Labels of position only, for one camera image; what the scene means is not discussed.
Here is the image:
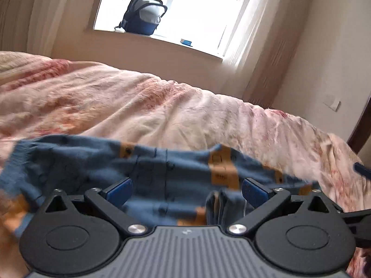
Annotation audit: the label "dark blue backpack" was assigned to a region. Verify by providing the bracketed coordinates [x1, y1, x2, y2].
[119, 0, 168, 36]

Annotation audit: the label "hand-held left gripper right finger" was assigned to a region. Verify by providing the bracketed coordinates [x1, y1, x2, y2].
[225, 178, 344, 235]

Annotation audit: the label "dark wooden headboard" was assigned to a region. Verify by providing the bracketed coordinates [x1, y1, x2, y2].
[346, 93, 371, 155]

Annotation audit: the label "window sill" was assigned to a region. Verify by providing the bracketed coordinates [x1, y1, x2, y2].
[84, 26, 224, 63]

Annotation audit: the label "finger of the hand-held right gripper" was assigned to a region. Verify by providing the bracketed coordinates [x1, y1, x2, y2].
[354, 162, 371, 180]
[340, 208, 371, 225]

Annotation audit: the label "white sheer curtain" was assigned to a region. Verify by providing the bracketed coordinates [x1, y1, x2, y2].
[217, 0, 271, 66]
[26, 0, 111, 57]

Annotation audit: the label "white wall switch plate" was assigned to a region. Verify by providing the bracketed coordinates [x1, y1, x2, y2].
[324, 94, 342, 111]

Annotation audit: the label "blue printed pants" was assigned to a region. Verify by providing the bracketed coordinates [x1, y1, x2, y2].
[0, 135, 322, 238]

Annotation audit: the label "pink floral blanket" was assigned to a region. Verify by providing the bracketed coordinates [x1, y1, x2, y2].
[0, 51, 371, 278]

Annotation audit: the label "white framed window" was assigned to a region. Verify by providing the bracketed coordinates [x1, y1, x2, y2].
[93, 0, 261, 58]

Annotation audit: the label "beige curtain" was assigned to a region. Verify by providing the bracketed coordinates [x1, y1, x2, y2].
[243, 0, 317, 108]
[0, 0, 60, 53]

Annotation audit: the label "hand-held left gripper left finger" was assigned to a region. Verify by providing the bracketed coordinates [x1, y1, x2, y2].
[41, 177, 148, 235]

